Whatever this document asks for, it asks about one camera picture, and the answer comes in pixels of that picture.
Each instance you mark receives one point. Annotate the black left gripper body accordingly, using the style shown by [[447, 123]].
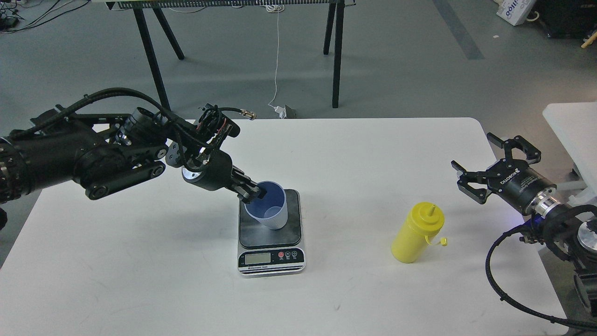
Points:
[[217, 174]]

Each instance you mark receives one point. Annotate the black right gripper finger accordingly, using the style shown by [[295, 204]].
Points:
[[472, 184], [532, 154]]

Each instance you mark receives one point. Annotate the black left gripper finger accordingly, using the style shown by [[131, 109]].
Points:
[[248, 191], [241, 177]]

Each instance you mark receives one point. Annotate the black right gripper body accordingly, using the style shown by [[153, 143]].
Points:
[[518, 184]]

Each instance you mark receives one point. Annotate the blue plastic cup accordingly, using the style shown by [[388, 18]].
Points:
[[271, 210]]

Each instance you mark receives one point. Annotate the yellow squeeze bottle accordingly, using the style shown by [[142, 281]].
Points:
[[422, 224]]

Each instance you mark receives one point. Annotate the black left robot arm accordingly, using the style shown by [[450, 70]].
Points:
[[108, 152]]

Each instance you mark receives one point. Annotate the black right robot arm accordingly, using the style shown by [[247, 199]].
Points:
[[568, 232]]

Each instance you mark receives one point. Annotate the digital kitchen scale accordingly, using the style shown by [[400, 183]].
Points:
[[265, 252]]

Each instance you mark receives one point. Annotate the white side table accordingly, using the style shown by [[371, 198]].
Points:
[[575, 125]]

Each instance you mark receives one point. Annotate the grey power adapter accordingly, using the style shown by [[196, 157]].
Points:
[[288, 113]]

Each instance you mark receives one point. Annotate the black equipment case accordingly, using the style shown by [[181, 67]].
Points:
[[567, 18]]

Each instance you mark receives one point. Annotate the white cardboard box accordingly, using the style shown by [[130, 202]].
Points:
[[516, 12]]

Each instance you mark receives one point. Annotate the black trestle table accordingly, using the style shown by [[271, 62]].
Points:
[[236, 41]]

